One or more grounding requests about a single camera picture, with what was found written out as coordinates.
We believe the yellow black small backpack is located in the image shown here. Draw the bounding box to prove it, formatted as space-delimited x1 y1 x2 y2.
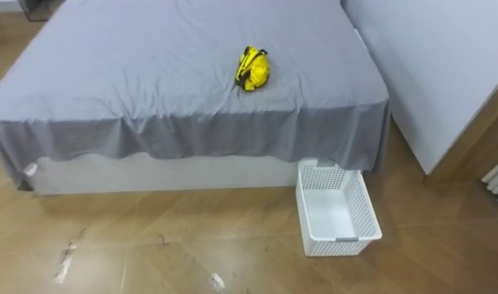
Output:
233 45 271 92

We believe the white perforated plastic basket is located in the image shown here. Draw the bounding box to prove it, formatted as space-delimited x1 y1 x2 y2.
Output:
295 158 384 258

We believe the grey bed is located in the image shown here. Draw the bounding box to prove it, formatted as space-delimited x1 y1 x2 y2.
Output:
0 0 392 196

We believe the white wardrobe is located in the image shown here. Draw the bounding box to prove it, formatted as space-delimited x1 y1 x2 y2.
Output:
340 0 498 176

